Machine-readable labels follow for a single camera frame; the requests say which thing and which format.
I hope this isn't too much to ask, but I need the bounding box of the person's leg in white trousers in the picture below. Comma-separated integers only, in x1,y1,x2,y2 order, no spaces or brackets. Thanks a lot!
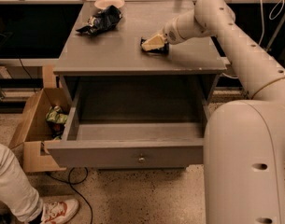
0,144,43,224

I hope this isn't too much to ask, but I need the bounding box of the white and red sneaker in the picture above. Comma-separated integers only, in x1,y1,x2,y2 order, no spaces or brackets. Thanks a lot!
40,199,79,224

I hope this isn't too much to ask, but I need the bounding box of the grey metal rail frame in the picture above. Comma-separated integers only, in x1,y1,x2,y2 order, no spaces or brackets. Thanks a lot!
0,0,285,104

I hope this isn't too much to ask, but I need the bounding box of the black floor cable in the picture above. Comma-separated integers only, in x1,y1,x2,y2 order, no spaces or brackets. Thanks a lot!
44,167,94,224

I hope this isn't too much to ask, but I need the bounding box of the open cardboard box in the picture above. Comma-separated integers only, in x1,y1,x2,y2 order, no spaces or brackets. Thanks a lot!
9,88,70,173

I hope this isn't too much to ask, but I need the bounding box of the white bowl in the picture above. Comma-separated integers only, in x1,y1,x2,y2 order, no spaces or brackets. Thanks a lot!
94,0,125,10

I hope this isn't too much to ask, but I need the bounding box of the dark blue rxbar wrapper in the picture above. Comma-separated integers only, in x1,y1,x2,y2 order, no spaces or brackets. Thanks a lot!
140,37,169,54

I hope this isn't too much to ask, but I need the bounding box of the round metal drawer knob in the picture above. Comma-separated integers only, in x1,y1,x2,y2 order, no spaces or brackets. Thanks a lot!
138,154,146,163

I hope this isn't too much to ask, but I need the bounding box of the crumpled dark chip bag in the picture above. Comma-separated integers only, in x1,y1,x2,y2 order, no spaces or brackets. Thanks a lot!
77,5,122,35

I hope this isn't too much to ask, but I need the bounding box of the green snack bag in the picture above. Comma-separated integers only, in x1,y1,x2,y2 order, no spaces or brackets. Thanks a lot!
46,106,68,125

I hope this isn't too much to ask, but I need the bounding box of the white hanging cable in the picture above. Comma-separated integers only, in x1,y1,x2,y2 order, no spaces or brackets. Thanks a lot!
221,0,285,80

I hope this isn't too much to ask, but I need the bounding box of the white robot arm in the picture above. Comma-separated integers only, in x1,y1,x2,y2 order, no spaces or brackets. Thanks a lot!
142,0,285,224

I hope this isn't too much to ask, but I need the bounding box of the grey wooden nightstand cabinet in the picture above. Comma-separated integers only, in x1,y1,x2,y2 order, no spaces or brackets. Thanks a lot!
53,0,228,170

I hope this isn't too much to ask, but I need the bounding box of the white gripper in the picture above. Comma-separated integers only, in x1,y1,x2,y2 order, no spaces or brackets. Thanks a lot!
141,17,186,51

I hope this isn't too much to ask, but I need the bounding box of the grey open top drawer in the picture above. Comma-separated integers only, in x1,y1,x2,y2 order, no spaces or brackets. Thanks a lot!
49,76,209,169

